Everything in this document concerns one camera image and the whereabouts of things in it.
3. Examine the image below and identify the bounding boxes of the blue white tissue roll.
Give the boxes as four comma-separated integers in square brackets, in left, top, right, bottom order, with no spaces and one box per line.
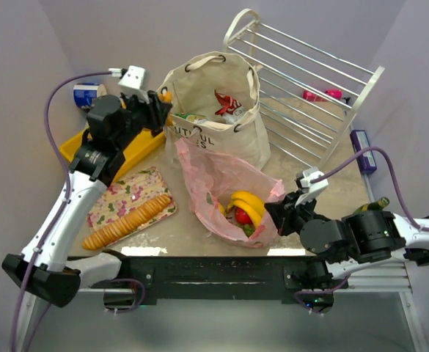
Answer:
[73,83,107,110]

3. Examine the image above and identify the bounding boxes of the red toy apple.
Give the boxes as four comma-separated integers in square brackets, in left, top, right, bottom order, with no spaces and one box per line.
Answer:
[234,207,253,226]

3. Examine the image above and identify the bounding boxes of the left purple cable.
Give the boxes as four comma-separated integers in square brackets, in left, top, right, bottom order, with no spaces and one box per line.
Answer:
[9,71,147,352]

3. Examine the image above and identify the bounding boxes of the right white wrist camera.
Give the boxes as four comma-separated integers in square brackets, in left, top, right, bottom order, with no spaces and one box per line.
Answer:
[295,166,329,207]

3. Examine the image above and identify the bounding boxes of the yellow toy lemon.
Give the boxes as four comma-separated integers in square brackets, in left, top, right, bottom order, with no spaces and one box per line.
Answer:
[218,203,226,216]

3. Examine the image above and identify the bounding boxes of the yellow toy banana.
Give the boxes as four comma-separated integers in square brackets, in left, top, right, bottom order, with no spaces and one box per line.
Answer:
[225,191,265,228]

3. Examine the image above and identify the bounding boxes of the row of round crackers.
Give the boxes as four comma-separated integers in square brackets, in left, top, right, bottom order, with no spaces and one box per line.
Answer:
[81,194,172,251]

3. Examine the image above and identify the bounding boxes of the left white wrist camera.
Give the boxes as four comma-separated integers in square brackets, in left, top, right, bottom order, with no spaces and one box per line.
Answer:
[109,65,149,103]

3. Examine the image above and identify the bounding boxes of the green chips bag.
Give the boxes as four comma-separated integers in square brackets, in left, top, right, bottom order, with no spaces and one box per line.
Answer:
[175,113,209,125]

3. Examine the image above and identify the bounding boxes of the floral rectangular plate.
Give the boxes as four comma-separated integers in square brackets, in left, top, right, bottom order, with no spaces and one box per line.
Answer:
[87,166,177,233]

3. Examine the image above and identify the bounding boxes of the yellow plastic tray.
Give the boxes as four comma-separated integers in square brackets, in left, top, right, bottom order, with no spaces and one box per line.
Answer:
[59,130,166,181]

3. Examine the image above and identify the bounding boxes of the black base frame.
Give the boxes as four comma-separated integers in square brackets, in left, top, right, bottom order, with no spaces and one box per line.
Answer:
[91,256,348,312]

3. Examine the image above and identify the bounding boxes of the pink plastic bag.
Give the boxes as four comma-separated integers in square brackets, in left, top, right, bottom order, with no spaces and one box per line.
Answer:
[175,139,285,248]

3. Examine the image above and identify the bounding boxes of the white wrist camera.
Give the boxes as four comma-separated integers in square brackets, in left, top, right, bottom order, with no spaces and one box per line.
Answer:
[295,166,329,207]
[109,65,149,103]

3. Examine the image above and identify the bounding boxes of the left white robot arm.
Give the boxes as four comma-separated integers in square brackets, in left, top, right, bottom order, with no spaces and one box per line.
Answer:
[2,90,172,307]

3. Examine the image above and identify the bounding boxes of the orange toy mango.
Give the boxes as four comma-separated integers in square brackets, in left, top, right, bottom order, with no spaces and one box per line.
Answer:
[158,90,172,103]

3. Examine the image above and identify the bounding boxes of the green toy grapes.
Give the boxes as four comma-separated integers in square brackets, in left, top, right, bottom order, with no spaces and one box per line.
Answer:
[242,224,255,238]

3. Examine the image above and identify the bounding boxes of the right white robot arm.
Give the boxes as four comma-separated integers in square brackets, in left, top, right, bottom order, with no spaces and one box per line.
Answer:
[265,191,429,290]

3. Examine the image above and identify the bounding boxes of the beige canvas tote bag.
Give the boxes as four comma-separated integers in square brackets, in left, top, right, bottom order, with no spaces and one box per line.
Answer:
[159,51,271,169]

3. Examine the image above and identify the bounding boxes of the green glass bottle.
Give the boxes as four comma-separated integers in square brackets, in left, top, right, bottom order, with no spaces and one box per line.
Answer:
[353,197,389,214]

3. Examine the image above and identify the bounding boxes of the white metal rack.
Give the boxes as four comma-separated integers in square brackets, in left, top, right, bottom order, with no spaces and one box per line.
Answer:
[223,9,384,167]

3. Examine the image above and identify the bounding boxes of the red white snack packet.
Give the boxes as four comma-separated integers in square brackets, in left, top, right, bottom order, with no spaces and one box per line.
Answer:
[214,90,246,125]

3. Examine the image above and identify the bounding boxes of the purple box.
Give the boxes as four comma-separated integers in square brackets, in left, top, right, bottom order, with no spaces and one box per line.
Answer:
[350,129,377,175]

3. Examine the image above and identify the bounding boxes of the pink packet behind rack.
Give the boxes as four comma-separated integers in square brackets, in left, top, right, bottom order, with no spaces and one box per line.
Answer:
[302,90,326,102]

